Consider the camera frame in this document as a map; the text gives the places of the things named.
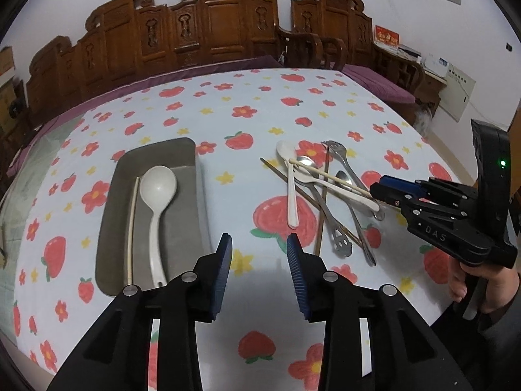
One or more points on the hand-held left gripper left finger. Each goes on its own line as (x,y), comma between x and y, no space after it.
(223,269)

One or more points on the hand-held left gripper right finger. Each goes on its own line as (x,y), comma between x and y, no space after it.
(296,273)

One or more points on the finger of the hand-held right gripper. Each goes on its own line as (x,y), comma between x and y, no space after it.
(401,181)
(390,196)

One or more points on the white plastic spoon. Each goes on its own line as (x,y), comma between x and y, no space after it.
(292,199)
(358,199)

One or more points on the plain metal spoon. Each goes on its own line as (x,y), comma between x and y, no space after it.
(360,232)

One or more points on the metal fork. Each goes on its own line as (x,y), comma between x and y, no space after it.
(346,163)

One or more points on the grey rectangular tray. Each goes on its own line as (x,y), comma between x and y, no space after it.
(183,211)

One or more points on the cream chopstick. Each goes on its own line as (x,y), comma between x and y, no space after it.
(131,228)
(321,173)

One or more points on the person's right hand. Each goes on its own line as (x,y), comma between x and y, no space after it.
(456,281)

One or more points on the large white ladle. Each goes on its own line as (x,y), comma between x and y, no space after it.
(158,189)

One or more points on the wooden side table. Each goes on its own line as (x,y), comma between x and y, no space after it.
(407,69)

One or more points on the person's dark clothing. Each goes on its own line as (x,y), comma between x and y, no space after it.
(480,354)

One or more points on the strawberry printed tablecloth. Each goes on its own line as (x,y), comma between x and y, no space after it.
(244,138)

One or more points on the red box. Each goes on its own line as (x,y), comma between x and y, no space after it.
(386,36)

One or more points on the carved wooden armchair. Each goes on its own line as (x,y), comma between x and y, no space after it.
(333,20)

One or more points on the carved wooden bench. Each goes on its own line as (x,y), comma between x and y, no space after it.
(219,20)

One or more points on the cardboard box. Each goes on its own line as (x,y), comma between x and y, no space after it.
(5,63)
(7,97)

